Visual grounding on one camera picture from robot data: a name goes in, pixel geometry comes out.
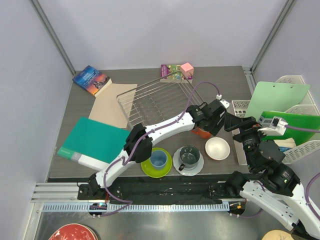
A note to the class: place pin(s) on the purple green book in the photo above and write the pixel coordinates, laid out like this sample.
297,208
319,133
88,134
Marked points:
170,73

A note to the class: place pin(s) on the tan round object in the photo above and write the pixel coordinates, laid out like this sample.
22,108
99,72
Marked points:
277,235

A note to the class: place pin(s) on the beige cardboard sheet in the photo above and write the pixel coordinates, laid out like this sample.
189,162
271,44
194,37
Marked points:
106,108

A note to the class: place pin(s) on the slotted cable duct rail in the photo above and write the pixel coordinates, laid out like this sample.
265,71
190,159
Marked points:
97,207

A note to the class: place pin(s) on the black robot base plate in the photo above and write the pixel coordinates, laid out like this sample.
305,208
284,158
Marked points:
174,190

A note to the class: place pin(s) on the light green clipboard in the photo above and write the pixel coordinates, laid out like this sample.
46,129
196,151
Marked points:
275,96

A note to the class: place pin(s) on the pink cube box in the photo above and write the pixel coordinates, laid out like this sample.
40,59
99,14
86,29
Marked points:
187,70

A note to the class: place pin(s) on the lime green plate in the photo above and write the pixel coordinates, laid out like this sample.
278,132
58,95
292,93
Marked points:
149,170

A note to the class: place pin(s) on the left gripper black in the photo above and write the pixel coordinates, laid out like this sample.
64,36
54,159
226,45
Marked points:
214,129

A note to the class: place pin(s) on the blue sunset cover book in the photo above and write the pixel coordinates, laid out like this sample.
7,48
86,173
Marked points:
92,80

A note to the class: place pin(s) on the light blue cup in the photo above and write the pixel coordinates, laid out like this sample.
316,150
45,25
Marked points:
158,159

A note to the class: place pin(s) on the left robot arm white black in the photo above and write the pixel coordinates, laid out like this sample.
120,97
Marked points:
140,141

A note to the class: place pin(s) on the metal wire dish rack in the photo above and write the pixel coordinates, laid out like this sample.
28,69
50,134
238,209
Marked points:
156,101

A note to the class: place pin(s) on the dark grey mug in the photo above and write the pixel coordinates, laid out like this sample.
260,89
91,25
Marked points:
188,157

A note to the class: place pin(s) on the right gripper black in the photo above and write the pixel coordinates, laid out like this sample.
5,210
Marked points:
248,125

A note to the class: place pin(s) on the red round plate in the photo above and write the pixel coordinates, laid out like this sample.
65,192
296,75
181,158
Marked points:
74,231

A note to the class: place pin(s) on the teal hardcover book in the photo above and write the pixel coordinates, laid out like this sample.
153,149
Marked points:
93,144

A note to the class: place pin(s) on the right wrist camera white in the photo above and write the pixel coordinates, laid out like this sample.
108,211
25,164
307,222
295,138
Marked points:
275,126

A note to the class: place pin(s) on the dark green folder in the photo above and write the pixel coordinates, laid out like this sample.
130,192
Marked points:
294,120

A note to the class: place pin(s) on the light blue scalloped plate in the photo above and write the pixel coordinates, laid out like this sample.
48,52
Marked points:
188,172

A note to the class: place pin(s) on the blue white book in organizer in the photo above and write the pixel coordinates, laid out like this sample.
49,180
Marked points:
285,144

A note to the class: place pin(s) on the orange mug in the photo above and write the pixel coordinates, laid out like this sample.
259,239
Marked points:
201,133

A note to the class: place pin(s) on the white plastic file organizer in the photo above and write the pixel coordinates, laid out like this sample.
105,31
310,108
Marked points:
305,107

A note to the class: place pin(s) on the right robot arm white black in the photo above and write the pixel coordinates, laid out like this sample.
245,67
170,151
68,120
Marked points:
288,203

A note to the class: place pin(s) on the orange white bowl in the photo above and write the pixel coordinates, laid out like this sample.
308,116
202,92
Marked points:
217,148

